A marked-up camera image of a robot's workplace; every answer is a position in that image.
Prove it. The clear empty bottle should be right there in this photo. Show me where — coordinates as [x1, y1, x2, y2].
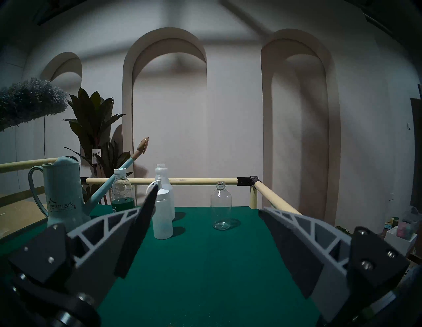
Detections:
[211, 181, 232, 230]

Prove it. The light blue watering can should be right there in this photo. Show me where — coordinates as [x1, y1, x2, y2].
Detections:
[28, 137, 149, 228]

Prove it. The white box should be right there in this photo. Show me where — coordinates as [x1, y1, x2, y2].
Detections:
[384, 226, 417, 256]

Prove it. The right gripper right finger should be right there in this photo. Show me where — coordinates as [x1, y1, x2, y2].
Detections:
[258, 207, 411, 323]

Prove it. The white plastic bottle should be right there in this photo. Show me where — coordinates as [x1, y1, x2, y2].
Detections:
[155, 163, 176, 221]

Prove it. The green three-tier shelf cart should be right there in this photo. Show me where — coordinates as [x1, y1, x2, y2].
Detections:
[0, 158, 330, 327]

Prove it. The dark door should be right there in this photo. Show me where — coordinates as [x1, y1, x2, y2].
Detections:
[410, 84, 422, 211]

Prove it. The green label water bottle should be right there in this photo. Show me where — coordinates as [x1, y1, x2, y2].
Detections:
[111, 168, 136, 213]

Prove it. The light wooden table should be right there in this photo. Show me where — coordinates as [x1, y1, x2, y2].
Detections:
[0, 186, 46, 239]

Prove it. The tall dark leafy plant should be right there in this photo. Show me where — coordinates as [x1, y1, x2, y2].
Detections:
[63, 87, 132, 205]

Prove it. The white pump bottle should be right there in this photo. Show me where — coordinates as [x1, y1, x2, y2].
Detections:
[146, 178, 174, 240]

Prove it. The grey fluffy duster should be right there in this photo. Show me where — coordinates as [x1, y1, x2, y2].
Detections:
[0, 78, 69, 132]

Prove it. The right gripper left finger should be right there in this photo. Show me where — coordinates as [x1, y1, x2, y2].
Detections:
[8, 185, 159, 307]

